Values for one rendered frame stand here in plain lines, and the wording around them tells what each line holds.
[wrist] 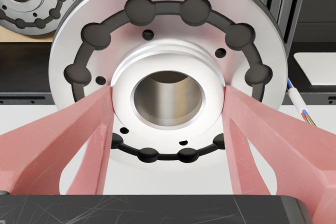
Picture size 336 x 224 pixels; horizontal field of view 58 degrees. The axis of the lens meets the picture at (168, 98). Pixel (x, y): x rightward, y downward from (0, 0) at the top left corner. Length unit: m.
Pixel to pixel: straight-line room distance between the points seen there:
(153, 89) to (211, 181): 0.58
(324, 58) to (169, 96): 0.23
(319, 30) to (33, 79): 0.31
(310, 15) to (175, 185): 0.50
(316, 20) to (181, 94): 0.25
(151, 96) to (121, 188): 0.61
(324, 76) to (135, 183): 0.52
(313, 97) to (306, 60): 0.06
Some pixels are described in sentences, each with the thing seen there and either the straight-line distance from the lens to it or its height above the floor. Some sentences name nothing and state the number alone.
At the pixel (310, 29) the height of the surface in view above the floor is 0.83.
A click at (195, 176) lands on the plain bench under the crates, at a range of 0.71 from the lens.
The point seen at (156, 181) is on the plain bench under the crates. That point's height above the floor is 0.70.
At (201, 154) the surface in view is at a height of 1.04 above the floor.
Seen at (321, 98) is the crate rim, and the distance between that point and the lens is 0.30.
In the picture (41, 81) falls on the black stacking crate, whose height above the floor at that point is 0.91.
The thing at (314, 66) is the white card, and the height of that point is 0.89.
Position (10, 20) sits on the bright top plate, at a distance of 0.35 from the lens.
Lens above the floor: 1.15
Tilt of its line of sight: 54 degrees down
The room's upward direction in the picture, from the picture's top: 179 degrees counter-clockwise
